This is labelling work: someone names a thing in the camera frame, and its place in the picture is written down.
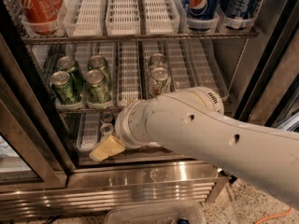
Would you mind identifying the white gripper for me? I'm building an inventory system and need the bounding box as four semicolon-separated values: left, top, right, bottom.
89;98;162;162

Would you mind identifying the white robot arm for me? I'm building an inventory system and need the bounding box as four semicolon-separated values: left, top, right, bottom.
91;87;299;209

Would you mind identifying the silver can bottom front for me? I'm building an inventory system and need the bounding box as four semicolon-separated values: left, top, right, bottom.
100;123;114;141

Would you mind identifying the silver can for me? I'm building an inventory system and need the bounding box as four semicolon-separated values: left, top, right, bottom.
100;111;115;124
100;123;114;141

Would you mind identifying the silver can bottom back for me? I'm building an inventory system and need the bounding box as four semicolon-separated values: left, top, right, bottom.
100;111;115;124

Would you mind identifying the green can front left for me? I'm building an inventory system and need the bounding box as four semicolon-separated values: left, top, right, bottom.
50;71;81;105

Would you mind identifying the white green can front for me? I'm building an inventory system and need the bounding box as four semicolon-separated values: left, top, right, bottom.
148;67;171;98

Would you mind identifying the white green can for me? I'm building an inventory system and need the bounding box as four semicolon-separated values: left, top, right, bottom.
148;67;171;98
148;53;168;72

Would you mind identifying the green can back left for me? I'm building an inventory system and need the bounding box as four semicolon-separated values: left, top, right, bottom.
57;56;84;92

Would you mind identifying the white green can back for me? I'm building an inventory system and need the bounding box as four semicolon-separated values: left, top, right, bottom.
148;53;168;72

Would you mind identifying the stainless steel fridge cabinet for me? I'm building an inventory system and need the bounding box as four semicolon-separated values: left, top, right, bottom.
0;0;299;220

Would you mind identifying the red cola can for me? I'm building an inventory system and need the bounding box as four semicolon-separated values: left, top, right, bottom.
18;0;64;35

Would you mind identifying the blue pepsi can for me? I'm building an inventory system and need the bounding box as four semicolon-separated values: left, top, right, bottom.
181;0;218;21

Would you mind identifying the white tray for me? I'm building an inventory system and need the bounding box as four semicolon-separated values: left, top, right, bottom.
64;0;107;37
117;42;142;107
142;0;179;35
106;0;140;35
164;41;196;91
188;40;229;102

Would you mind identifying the clear plastic bin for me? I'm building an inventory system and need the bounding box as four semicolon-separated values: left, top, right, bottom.
105;201;206;224

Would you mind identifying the middle wire shelf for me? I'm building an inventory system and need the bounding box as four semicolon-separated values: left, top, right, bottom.
55;96;232;114

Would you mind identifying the wire shelf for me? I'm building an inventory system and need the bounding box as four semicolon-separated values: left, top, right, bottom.
22;30;260;45
55;96;232;114

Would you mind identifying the top wire shelf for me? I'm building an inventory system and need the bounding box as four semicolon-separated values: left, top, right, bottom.
22;30;260;45

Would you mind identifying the orange cable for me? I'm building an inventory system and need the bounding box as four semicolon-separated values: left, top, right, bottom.
254;206;294;224

